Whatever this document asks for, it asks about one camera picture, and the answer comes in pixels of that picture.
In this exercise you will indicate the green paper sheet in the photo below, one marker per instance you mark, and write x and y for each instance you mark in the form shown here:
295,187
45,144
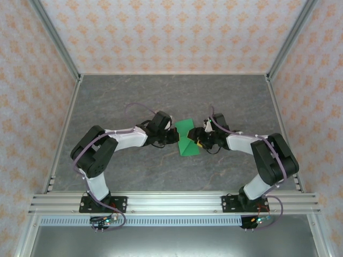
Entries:
187,144

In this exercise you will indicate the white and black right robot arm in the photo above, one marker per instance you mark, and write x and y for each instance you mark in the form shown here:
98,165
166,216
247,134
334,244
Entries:
273,160

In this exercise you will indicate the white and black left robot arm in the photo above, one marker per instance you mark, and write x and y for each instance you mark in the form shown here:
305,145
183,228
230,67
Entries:
93,155

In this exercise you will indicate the aluminium extrusion mounting beam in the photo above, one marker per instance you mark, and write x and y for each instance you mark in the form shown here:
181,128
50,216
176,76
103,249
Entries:
174,203

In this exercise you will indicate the grey metal shelf panel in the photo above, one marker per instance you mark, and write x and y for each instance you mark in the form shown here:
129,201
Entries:
174,241

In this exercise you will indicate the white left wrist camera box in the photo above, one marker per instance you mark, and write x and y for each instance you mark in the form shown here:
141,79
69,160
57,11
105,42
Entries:
168,123

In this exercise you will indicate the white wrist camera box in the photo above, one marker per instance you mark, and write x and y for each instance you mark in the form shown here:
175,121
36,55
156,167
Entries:
208,125
168,123

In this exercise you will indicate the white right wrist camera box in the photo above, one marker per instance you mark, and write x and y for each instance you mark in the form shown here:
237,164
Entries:
208,125

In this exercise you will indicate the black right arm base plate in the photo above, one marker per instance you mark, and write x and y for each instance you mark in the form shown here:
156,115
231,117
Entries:
230,204

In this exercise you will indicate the aluminium table side rail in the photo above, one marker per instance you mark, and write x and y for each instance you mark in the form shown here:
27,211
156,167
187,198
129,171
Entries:
67,125
281,120

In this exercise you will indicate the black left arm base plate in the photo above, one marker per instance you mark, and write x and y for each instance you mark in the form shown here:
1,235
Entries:
120,204

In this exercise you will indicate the aluminium corner post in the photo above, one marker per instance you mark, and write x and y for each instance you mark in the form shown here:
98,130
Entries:
57,40
290,40

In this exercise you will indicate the aluminium frame leg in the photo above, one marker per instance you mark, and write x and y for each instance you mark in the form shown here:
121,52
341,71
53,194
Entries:
26,238
320,238

